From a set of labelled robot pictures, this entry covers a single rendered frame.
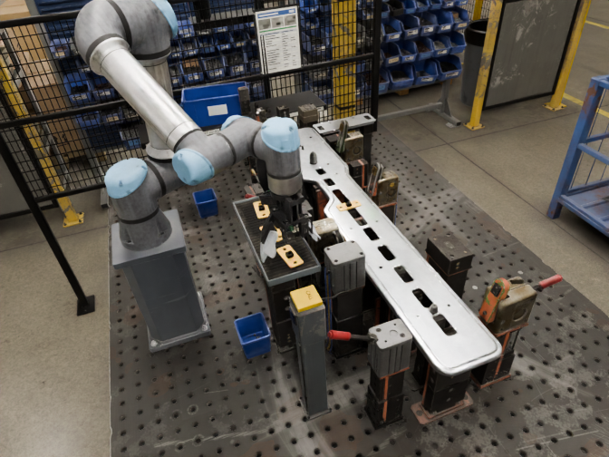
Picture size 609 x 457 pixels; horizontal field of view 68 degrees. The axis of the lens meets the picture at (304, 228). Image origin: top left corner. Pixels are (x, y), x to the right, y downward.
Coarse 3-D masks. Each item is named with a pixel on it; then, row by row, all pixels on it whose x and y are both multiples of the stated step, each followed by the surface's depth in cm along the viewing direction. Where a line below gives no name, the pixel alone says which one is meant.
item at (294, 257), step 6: (288, 246) 119; (282, 252) 117; (288, 252) 115; (294, 252) 117; (288, 258) 115; (294, 258) 115; (300, 258) 114; (288, 264) 113; (294, 264) 113; (300, 264) 113
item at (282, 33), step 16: (256, 16) 209; (272, 16) 212; (288, 16) 214; (256, 32) 213; (272, 32) 216; (288, 32) 218; (272, 48) 220; (288, 48) 223; (272, 64) 225; (288, 64) 227
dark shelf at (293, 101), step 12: (288, 96) 234; (300, 96) 233; (312, 96) 232; (252, 108) 225; (264, 108) 224; (324, 108) 224; (144, 132) 210; (204, 132) 209; (216, 132) 211; (144, 144) 202
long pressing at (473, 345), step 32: (320, 160) 185; (352, 192) 166; (352, 224) 151; (384, 224) 150; (416, 256) 137; (384, 288) 126; (416, 288) 126; (448, 288) 126; (416, 320) 117; (448, 320) 117; (448, 352) 109; (480, 352) 108
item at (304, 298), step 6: (300, 288) 107; (306, 288) 106; (312, 288) 106; (294, 294) 105; (300, 294) 105; (306, 294) 105; (312, 294) 105; (318, 294) 105; (294, 300) 104; (300, 300) 104; (306, 300) 103; (312, 300) 103; (318, 300) 103; (300, 306) 102; (306, 306) 102; (312, 306) 103
